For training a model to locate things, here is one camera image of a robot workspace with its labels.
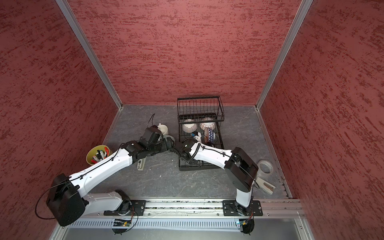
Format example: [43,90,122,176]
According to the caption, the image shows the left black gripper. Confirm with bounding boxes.
[148,137,175,155]

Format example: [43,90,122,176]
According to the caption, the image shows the pink striped bowl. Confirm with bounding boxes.
[182,119,198,134]

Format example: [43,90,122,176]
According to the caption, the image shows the orange pattern bowl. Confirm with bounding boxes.
[204,128,216,144]

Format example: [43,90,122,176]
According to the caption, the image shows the blue triangle pattern bowl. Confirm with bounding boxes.
[200,117,216,131]

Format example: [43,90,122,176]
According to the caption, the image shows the teal line pattern bowl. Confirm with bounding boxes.
[164,135,175,153]

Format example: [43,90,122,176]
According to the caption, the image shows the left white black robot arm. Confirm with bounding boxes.
[46,140,175,227]

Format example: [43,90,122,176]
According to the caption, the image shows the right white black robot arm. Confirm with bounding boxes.
[171,139,259,209]

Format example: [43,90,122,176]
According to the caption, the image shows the white ceramic mug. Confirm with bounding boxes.
[158,124,169,135]

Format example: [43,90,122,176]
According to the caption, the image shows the markers in yellow cup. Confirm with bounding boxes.
[90,146,111,165]

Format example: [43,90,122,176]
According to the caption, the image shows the yellow cup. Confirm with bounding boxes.
[85,144,112,166]

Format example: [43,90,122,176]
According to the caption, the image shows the grey tape roll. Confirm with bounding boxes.
[258,160,274,175]

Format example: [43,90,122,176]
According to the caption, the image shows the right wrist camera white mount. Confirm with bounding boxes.
[192,133,202,143]

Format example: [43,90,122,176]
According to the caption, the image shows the black wire dish rack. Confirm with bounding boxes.
[176,95,225,172]

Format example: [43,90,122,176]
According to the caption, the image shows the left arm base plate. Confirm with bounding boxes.
[104,200,147,218]

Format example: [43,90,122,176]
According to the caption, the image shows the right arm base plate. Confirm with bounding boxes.
[222,200,263,217]

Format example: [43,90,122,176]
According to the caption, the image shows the aluminium front rail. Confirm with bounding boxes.
[61,197,307,218]

